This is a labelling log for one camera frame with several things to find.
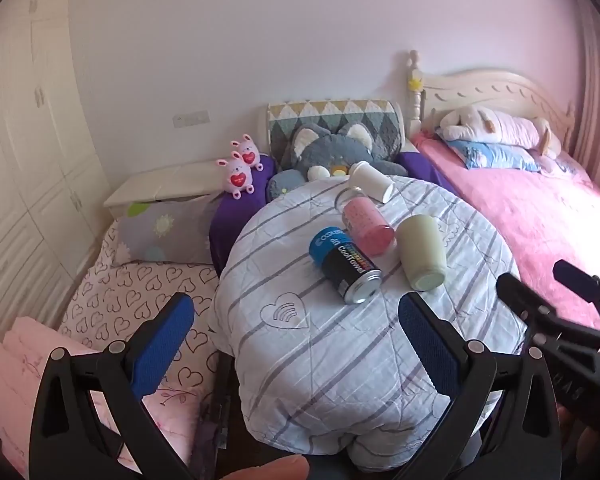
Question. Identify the white and pink dog plush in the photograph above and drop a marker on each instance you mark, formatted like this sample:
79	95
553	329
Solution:
480	122

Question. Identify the diamond pattern cushion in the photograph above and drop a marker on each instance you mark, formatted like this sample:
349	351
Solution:
330	110

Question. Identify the person's leg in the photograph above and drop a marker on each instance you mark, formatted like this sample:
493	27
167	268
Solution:
275	470

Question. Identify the pale green cup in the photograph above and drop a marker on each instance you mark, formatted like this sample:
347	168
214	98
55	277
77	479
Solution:
420	250

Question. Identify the white cup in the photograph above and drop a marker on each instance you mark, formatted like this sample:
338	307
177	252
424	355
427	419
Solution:
370	180

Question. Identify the pink bunny plush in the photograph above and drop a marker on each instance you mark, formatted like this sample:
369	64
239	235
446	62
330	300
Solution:
237	177
247	152

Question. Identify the heart print bed sheet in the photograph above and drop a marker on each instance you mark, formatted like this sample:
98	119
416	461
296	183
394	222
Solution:
130	285

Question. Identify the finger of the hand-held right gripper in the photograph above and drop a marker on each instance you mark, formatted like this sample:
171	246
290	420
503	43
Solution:
527	302
587	285

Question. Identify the blue and black can cup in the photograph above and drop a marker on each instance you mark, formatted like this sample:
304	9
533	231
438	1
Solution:
340	260

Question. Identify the blue cartoon print pillow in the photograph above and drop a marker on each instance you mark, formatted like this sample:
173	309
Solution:
485	155

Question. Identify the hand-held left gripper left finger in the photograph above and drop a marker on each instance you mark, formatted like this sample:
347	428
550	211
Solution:
164	340

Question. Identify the grey flower print pillow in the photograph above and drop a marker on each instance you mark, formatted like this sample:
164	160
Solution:
165	230

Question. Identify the grey striped white quilt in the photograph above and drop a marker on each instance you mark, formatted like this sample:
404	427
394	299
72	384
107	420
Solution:
330	360

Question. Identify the pink floral blanket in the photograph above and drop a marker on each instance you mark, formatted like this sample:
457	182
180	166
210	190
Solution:
15	360

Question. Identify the pink dotted cup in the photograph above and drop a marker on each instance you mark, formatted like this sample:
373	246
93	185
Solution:
365	222

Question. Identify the clear glass jar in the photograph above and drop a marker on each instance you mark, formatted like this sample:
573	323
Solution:
351	191

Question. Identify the pink fleece bedspread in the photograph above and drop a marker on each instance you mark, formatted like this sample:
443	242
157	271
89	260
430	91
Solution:
505	210

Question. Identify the grey cat plush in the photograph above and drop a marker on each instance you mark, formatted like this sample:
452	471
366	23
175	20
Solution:
330	155

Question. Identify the cream carved bed headboard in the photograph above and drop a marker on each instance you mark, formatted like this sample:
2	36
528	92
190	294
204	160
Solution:
480	90

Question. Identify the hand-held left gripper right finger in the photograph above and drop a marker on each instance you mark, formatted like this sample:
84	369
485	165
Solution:
430	345

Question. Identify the white wardrobe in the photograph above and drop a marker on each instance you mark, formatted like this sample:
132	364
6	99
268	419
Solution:
30	135

